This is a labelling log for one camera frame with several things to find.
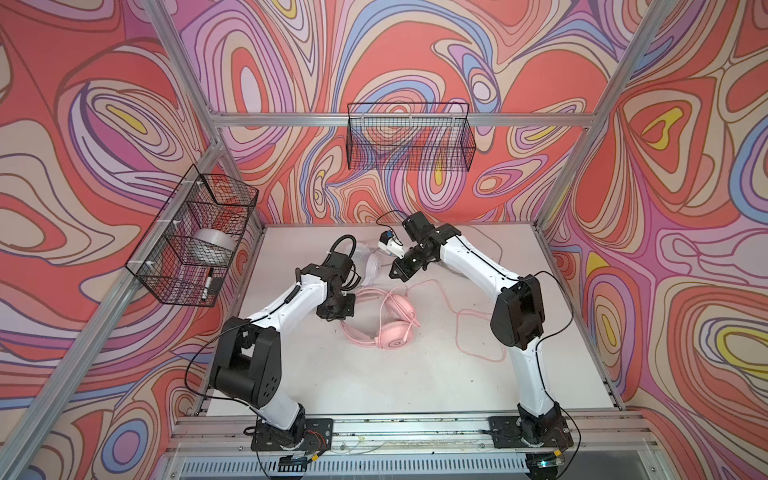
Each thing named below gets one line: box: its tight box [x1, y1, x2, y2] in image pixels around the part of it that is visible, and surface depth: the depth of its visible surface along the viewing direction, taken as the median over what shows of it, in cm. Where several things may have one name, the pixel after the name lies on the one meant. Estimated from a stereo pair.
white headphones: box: [349, 242, 382, 287], surface depth 100 cm
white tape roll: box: [187, 228, 238, 265], surface depth 73 cm
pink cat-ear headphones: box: [341, 288, 420, 350], surface depth 81 cm
